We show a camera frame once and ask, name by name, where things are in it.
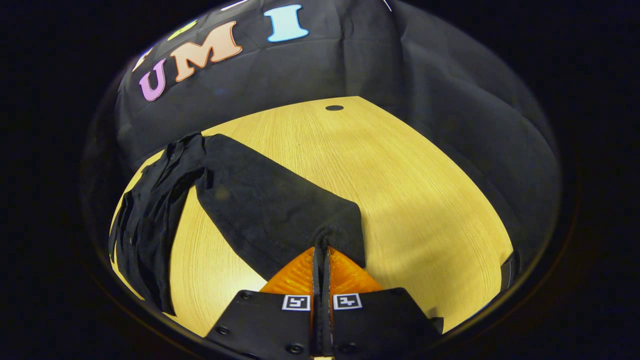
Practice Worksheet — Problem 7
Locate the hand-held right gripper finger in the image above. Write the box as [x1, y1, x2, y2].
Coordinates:
[204, 246, 324, 360]
[322, 246, 444, 360]

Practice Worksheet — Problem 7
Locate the black button-up garment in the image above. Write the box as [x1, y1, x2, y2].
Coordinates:
[108, 132, 367, 316]

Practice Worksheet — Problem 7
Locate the black backdrop cloth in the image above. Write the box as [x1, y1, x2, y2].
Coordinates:
[82, 0, 562, 283]

